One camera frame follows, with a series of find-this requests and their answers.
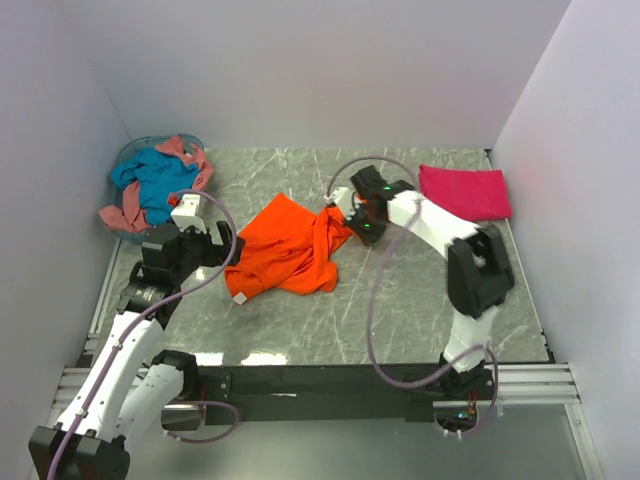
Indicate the blue t-shirt in basket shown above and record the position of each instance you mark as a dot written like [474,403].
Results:
[146,180]

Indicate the aluminium rail frame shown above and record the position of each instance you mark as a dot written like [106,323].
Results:
[525,384]

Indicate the folded magenta t-shirt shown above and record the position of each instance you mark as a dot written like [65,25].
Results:
[473,195]

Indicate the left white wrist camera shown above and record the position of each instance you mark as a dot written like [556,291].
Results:
[187,212]

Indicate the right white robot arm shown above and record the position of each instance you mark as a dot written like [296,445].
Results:
[479,274]

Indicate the pink t-shirt in basket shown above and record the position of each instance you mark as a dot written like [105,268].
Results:
[127,210]

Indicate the orange t-shirt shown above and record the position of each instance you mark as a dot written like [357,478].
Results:
[288,247]

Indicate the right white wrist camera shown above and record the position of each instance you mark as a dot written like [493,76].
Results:
[343,199]

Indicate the transparent teal laundry basket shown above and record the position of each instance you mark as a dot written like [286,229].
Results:
[130,150]

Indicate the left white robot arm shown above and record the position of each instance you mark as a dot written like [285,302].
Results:
[93,437]

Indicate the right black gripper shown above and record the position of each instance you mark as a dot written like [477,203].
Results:
[369,238]

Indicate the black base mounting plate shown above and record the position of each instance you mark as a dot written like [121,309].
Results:
[333,392]

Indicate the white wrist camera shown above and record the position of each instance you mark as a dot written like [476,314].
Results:
[187,212]
[343,199]

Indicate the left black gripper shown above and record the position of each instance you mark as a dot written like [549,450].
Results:
[216,252]

